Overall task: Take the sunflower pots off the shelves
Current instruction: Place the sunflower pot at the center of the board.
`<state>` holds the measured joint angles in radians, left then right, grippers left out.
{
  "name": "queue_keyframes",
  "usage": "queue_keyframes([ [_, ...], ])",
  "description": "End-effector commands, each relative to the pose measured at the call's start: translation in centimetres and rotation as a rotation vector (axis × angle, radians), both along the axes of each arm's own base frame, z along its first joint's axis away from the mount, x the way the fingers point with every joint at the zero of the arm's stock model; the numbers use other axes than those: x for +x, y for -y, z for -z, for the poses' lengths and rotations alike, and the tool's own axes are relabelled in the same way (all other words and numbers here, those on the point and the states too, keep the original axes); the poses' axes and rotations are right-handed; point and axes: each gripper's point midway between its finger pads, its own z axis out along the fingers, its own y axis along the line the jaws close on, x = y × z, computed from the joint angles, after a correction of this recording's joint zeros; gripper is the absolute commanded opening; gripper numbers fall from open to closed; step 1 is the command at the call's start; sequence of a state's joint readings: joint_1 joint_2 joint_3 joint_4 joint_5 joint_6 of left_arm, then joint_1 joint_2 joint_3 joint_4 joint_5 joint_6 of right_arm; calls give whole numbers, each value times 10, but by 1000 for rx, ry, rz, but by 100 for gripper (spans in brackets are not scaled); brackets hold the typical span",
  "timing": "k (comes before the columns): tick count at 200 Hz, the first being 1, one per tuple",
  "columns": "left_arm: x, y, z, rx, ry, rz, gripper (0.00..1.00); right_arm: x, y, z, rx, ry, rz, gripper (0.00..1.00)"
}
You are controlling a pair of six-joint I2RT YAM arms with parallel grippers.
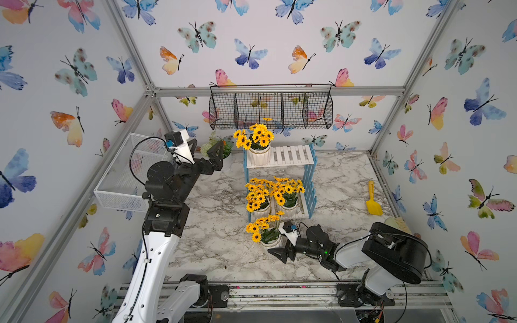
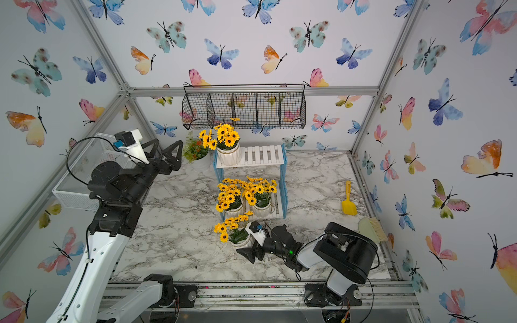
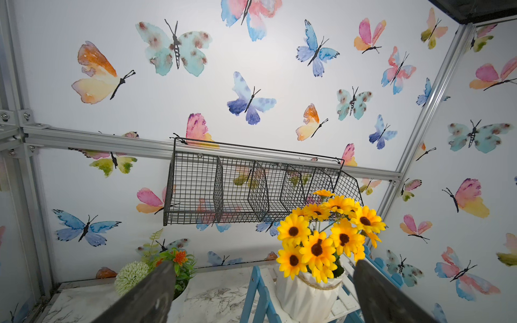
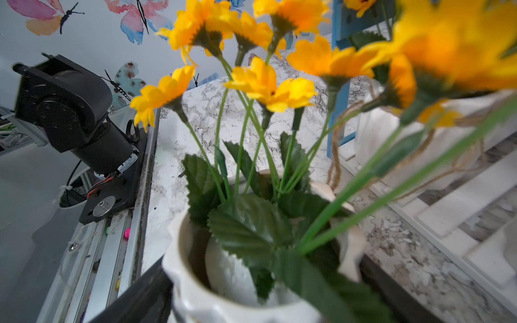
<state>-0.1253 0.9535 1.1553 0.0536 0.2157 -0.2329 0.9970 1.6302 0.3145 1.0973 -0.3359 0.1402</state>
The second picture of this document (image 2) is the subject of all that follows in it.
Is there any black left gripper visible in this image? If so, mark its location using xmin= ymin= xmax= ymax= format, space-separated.
xmin=124 ymin=138 xmax=180 ymax=207

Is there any sunflower pot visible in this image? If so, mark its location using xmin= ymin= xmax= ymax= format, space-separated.
xmin=214 ymin=211 xmax=254 ymax=249
xmin=199 ymin=118 xmax=241 ymax=166
xmin=215 ymin=178 xmax=246 ymax=220
xmin=242 ymin=176 xmax=277 ymax=218

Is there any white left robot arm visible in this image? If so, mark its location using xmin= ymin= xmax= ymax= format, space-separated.
xmin=48 ymin=133 xmax=183 ymax=322

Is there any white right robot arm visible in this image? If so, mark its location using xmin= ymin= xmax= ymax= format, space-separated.
xmin=236 ymin=221 xmax=378 ymax=308

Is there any orange flower green plant pot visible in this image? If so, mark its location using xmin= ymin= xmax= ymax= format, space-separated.
xmin=183 ymin=131 xmax=211 ymax=172

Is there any blue white wooden shelf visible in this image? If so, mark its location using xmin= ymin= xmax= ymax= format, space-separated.
xmin=213 ymin=143 xmax=288 ymax=223

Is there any yellow plastic garden shovel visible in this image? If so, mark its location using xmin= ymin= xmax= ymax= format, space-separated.
xmin=341 ymin=180 xmax=358 ymax=216

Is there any small hand brush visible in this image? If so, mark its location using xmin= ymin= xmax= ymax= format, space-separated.
xmin=358 ymin=217 xmax=388 ymax=244

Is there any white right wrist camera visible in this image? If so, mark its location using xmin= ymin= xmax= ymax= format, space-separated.
xmin=246 ymin=221 xmax=267 ymax=246

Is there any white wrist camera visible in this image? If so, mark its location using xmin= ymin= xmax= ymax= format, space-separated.
xmin=113 ymin=129 xmax=149 ymax=164
xmin=246 ymin=221 xmax=267 ymax=246

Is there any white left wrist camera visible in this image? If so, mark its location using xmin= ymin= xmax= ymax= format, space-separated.
xmin=113 ymin=129 xmax=149 ymax=164

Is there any white mesh wall basket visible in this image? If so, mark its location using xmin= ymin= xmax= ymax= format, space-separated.
xmin=53 ymin=133 xmax=135 ymax=211

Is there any black wire wall basket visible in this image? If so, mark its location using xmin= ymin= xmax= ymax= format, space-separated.
xmin=180 ymin=83 xmax=306 ymax=130

